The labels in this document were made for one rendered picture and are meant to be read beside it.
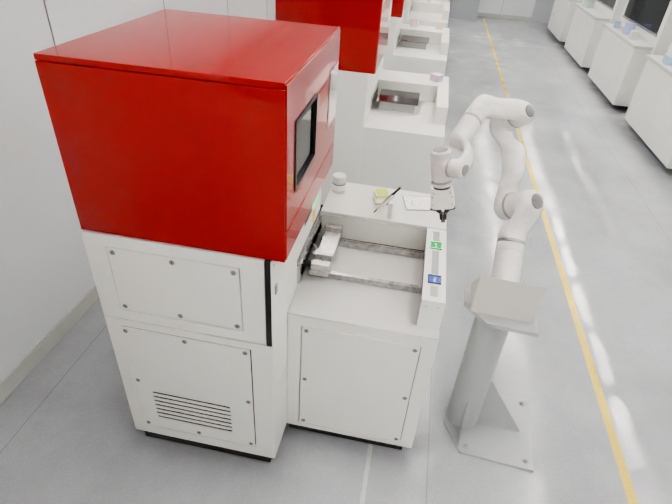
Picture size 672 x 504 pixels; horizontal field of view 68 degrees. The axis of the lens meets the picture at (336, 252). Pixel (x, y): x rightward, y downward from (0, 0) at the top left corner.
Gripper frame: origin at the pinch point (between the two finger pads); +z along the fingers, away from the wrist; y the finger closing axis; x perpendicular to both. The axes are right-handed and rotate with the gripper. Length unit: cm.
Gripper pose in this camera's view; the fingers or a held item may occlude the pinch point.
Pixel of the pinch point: (443, 217)
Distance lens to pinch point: 223.8
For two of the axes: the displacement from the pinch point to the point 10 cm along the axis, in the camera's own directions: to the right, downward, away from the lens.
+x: 1.9, -5.5, 8.1
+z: 1.5, 8.3, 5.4
